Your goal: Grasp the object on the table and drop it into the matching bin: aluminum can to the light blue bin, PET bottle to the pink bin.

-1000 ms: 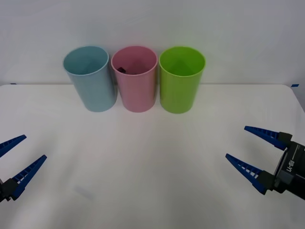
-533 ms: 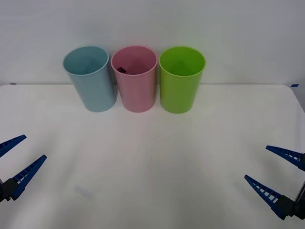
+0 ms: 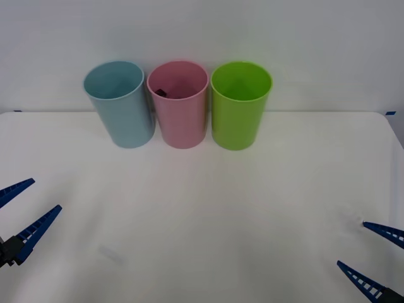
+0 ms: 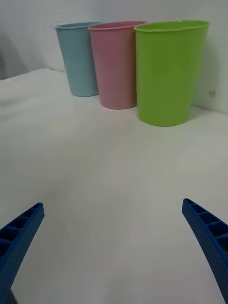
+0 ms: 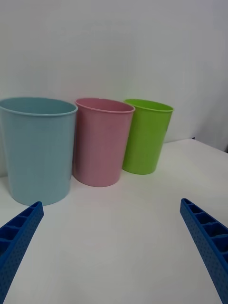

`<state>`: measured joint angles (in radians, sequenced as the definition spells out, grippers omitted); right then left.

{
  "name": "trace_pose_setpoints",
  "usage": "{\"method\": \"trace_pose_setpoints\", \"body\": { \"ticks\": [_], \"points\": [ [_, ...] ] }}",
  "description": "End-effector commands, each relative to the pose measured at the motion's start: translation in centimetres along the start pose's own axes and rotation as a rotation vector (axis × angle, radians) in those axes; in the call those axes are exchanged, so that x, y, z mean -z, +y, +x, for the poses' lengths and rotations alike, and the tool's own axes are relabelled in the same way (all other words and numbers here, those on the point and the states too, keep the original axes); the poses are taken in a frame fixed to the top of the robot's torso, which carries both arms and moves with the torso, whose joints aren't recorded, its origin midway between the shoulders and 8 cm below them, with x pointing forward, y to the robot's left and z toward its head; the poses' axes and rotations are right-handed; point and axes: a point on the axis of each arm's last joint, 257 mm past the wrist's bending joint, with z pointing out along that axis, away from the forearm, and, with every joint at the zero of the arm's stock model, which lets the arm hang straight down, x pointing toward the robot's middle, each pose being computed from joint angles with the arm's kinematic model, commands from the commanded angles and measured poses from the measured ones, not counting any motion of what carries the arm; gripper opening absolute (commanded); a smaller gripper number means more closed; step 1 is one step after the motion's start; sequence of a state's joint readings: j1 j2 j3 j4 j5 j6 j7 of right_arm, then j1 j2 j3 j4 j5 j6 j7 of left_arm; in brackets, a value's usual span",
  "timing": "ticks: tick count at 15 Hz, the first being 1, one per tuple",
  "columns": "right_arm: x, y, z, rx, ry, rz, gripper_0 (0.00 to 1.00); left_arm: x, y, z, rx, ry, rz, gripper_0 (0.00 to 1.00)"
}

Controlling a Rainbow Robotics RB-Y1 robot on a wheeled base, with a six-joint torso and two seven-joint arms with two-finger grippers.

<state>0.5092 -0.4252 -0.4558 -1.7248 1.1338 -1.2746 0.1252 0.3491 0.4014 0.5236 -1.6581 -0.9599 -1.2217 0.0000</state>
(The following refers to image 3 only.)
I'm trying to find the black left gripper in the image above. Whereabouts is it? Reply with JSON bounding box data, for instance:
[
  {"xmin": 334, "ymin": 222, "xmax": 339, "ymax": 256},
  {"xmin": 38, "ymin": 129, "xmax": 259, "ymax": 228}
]
[{"xmin": 0, "ymin": 178, "xmax": 63, "ymax": 269}]

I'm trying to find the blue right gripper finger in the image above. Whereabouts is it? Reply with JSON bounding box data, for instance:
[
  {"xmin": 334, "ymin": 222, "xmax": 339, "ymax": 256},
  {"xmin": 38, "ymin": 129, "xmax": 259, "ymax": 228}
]
[
  {"xmin": 336, "ymin": 259, "xmax": 404, "ymax": 303},
  {"xmin": 362, "ymin": 221, "xmax": 404, "ymax": 243}
]

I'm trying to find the dark bottle with black cap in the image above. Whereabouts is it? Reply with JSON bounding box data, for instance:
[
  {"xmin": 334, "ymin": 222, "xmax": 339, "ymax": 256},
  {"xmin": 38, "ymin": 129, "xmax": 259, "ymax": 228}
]
[{"xmin": 154, "ymin": 88, "xmax": 177, "ymax": 99}]

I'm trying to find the pale blue plastic bin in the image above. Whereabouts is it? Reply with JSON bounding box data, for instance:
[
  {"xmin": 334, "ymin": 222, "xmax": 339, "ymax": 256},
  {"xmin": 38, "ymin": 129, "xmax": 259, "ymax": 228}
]
[{"xmin": 83, "ymin": 60, "xmax": 156, "ymax": 149}]

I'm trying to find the pink plastic bin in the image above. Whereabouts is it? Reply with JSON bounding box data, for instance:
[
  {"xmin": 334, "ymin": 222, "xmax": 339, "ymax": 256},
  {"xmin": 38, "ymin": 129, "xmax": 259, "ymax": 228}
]
[{"xmin": 146, "ymin": 60, "xmax": 210, "ymax": 150}]

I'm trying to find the green plastic bin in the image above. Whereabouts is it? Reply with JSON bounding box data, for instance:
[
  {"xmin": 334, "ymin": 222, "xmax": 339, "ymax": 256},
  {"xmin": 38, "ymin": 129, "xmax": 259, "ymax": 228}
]
[{"xmin": 210, "ymin": 61, "xmax": 273, "ymax": 151}]

